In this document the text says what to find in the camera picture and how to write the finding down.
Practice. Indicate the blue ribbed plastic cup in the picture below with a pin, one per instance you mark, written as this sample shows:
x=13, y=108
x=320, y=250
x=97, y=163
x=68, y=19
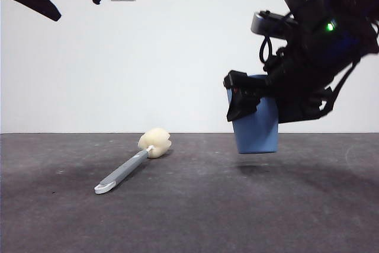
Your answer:
x=257, y=134

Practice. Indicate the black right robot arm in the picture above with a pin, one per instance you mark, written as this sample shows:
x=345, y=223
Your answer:
x=314, y=57

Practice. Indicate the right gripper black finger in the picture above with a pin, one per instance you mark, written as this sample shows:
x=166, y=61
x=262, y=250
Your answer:
x=242, y=105

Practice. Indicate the pale grey right wrist camera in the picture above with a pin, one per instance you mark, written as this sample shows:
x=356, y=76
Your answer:
x=266, y=26

